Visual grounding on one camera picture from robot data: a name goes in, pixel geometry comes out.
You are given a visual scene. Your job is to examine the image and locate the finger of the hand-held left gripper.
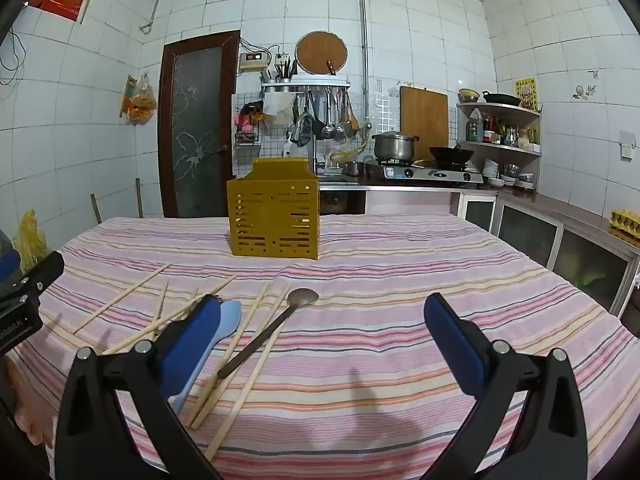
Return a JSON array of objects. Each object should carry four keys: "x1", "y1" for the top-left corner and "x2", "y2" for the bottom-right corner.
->
[
  {"x1": 0, "y1": 251, "x2": 65, "y2": 313},
  {"x1": 0, "y1": 232, "x2": 22, "y2": 291}
]

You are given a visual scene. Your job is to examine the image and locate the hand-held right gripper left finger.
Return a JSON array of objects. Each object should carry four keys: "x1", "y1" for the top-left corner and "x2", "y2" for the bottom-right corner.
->
[{"x1": 54, "y1": 294, "x2": 223, "y2": 480}]

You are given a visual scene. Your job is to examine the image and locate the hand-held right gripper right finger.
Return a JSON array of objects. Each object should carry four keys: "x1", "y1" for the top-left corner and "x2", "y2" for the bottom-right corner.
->
[{"x1": 423, "y1": 292, "x2": 588, "y2": 480}]

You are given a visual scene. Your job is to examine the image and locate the light blue plastic spoon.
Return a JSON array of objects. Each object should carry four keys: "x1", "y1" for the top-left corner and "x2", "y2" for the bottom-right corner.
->
[{"x1": 170, "y1": 300, "x2": 243, "y2": 413}]

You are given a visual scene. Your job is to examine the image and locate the wooden chopstick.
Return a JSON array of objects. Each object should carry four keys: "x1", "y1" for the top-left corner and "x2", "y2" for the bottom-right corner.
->
[
  {"x1": 101, "y1": 275, "x2": 237, "y2": 356},
  {"x1": 186, "y1": 281, "x2": 271, "y2": 426},
  {"x1": 72, "y1": 262, "x2": 173, "y2": 335},
  {"x1": 148, "y1": 281, "x2": 169, "y2": 342},
  {"x1": 175, "y1": 287, "x2": 200, "y2": 313},
  {"x1": 191, "y1": 285, "x2": 292, "y2": 431},
  {"x1": 205, "y1": 319, "x2": 288, "y2": 461}
]

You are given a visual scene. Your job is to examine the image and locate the long metal spoon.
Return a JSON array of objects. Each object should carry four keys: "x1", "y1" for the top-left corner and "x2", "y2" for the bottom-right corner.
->
[{"x1": 217, "y1": 287, "x2": 320, "y2": 380}]

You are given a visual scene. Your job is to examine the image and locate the yellow perforated utensil holder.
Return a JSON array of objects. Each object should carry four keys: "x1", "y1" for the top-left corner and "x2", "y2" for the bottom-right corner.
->
[{"x1": 226, "y1": 157, "x2": 321, "y2": 261}]

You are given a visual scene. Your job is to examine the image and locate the row of hanging kitchen utensils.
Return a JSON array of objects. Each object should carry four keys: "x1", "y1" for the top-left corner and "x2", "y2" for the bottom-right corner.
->
[{"x1": 292, "y1": 87, "x2": 362, "y2": 142}]

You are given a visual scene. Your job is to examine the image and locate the cup of dark utensils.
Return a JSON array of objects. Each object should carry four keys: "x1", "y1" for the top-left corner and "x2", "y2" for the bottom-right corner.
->
[{"x1": 272, "y1": 57, "x2": 296, "y2": 83}]

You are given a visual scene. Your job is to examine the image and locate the yellow plastic bag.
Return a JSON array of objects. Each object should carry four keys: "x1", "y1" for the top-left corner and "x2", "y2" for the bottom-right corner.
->
[{"x1": 12, "y1": 210, "x2": 50, "y2": 281}]

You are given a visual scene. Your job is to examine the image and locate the pink striped tablecloth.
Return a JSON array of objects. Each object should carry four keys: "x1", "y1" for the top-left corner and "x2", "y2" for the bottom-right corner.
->
[{"x1": 5, "y1": 216, "x2": 628, "y2": 480}]

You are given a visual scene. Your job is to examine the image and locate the steel gas stove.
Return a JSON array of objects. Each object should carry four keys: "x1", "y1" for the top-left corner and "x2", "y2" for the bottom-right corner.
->
[{"x1": 382, "y1": 161, "x2": 485, "y2": 185}]

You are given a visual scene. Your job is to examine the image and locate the stack of white bowls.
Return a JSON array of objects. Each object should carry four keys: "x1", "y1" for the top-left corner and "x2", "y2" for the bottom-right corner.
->
[{"x1": 481, "y1": 157, "x2": 537, "y2": 191}]

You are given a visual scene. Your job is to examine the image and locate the hanging card packet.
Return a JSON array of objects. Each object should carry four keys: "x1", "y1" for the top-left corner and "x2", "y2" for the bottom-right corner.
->
[{"x1": 119, "y1": 75, "x2": 138, "y2": 118}]

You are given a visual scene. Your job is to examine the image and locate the black wok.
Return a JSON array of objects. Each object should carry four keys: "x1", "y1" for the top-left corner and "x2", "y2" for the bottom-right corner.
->
[{"x1": 428, "y1": 145, "x2": 475, "y2": 166}]

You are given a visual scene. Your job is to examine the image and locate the steel sink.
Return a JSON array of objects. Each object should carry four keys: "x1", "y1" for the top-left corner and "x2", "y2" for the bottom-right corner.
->
[{"x1": 317, "y1": 172, "x2": 362, "y2": 187}]

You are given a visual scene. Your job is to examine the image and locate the steel pot with lid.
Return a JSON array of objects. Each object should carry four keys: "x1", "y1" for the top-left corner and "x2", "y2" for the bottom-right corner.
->
[{"x1": 371, "y1": 131, "x2": 420, "y2": 163}]

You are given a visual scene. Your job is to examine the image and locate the egg tray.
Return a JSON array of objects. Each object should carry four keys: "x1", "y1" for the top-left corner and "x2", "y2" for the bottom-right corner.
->
[{"x1": 608, "y1": 208, "x2": 640, "y2": 237}]

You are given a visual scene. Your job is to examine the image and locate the row of bottles and jars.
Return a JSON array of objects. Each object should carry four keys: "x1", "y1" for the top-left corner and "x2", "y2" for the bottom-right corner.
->
[{"x1": 482, "y1": 115, "x2": 541, "y2": 153}]

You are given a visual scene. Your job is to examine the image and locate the brown frosted glass door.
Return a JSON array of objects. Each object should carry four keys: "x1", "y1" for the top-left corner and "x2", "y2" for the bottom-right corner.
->
[{"x1": 157, "y1": 30, "x2": 242, "y2": 219}]

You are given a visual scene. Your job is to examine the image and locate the steel faucet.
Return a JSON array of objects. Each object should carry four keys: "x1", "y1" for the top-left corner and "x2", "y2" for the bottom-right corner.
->
[{"x1": 287, "y1": 112, "x2": 321, "y2": 175}]

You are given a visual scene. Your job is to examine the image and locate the rectangular wooden cutting board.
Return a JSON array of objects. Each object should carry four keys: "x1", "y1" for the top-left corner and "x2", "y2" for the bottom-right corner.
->
[{"x1": 399, "y1": 85, "x2": 450, "y2": 162}]

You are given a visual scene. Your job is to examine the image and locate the red rubber gloves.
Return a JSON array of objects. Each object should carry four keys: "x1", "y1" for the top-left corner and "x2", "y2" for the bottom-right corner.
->
[{"x1": 234, "y1": 101, "x2": 266, "y2": 133}]

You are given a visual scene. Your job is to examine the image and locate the grey corner shelf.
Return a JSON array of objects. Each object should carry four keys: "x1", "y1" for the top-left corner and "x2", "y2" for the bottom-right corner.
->
[{"x1": 456, "y1": 102, "x2": 542, "y2": 162}]

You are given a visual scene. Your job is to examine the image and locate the black pan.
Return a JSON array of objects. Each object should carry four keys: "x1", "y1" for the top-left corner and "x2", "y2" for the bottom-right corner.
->
[{"x1": 481, "y1": 91, "x2": 521, "y2": 107}]

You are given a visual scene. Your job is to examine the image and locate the hanging beige cloth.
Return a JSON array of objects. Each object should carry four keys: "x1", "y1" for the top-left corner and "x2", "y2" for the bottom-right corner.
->
[{"x1": 262, "y1": 92, "x2": 296, "y2": 126}]

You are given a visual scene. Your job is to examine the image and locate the controller box with red display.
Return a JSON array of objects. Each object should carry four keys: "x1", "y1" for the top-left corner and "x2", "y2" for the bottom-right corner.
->
[{"x1": 238, "y1": 51, "x2": 268, "y2": 72}]

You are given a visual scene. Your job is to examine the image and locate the round wooden board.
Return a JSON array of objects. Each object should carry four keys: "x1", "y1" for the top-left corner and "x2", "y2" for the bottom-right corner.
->
[{"x1": 294, "y1": 31, "x2": 349, "y2": 77}]

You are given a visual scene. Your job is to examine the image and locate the yellow hose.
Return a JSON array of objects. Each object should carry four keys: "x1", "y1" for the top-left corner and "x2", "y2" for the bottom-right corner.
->
[{"x1": 330, "y1": 141, "x2": 372, "y2": 165}]

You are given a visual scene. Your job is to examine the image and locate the yellow wall poster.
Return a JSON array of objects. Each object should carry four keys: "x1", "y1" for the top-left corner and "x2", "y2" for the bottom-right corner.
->
[{"x1": 514, "y1": 77, "x2": 539, "y2": 112}]

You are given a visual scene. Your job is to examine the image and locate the decorative wall hooks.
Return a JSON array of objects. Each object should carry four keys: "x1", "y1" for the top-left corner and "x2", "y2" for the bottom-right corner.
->
[{"x1": 572, "y1": 70, "x2": 601, "y2": 101}]

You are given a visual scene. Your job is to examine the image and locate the metal wall rack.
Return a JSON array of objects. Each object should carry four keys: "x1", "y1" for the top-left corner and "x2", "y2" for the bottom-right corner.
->
[{"x1": 260, "y1": 76, "x2": 352, "y2": 96}]

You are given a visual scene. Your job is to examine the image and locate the grey wall pipe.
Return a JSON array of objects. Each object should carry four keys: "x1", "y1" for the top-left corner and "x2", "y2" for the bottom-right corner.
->
[{"x1": 139, "y1": 0, "x2": 371, "y2": 98}]

